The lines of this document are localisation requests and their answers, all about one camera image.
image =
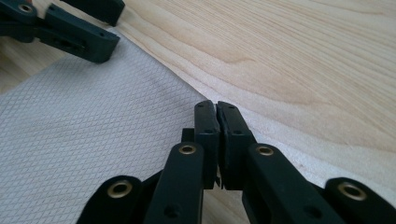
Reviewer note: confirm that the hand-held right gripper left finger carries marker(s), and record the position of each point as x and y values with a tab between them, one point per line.
207	146

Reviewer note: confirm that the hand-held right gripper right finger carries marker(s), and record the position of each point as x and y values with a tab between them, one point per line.
236	149

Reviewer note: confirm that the grey textured cleaning cloth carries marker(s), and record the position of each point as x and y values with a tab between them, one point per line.
93	130

